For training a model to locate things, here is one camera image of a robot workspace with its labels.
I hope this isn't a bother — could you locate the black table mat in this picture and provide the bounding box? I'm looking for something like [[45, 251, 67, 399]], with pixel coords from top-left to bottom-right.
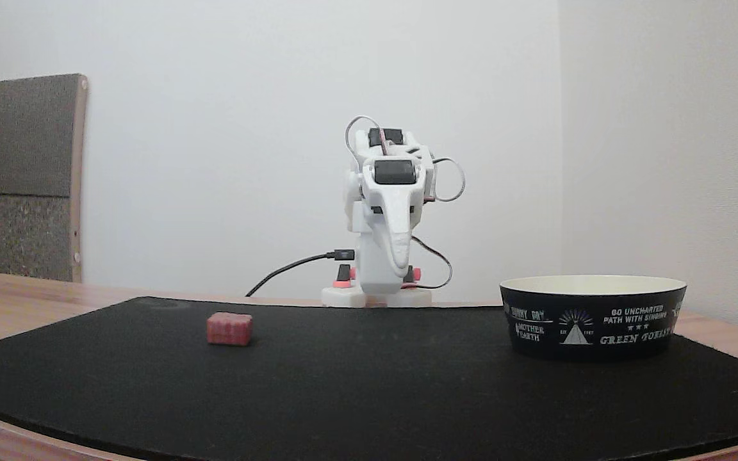
[[0, 296, 738, 461]]

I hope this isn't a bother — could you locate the red cube toy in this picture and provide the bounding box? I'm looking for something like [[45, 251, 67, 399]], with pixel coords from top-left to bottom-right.
[[206, 312, 254, 347]]

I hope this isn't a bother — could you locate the black cable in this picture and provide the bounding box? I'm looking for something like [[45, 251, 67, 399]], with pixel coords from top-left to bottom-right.
[[245, 249, 356, 298]]

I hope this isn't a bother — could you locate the thin servo wire at base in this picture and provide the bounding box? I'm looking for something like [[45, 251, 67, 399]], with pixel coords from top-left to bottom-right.
[[410, 235, 454, 289]]

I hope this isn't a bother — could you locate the grey board with wooden edge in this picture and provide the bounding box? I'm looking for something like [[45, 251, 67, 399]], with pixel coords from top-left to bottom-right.
[[0, 73, 88, 283]]

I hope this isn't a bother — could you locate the navy printed bowl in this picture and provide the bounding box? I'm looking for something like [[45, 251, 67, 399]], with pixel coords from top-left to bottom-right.
[[499, 275, 688, 361]]

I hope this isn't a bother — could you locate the thin servo wire loop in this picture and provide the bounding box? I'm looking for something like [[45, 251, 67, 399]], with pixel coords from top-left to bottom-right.
[[345, 115, 384, 168], [432, 157, 466, 203]]

